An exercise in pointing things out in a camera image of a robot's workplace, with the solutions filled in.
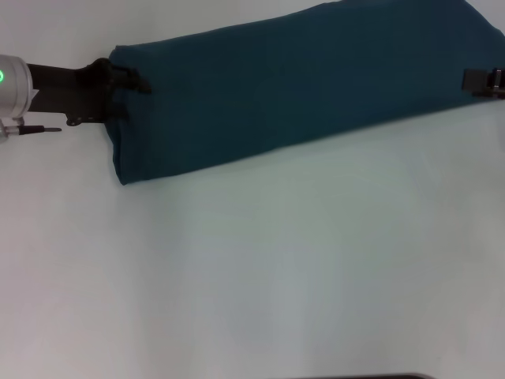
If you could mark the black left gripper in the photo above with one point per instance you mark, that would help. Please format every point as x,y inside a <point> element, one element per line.
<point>71,92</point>

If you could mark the teal t-shirt with beige print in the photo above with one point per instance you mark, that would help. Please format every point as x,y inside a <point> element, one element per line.
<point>296,87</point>

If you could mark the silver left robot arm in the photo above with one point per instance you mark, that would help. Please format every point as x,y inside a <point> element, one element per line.
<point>13,85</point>

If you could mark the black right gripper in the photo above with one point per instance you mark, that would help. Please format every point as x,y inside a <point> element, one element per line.
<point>498,81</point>

